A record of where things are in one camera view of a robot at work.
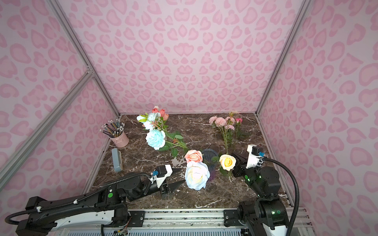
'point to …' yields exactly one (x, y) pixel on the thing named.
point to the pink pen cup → (121, 141)
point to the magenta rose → (238, 120)
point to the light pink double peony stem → (230, 122)
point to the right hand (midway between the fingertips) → (231, 154)
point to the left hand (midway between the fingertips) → (182, 176)
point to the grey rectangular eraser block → (116, 156)
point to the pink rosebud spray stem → (231, 114)
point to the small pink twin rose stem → (219, 122)
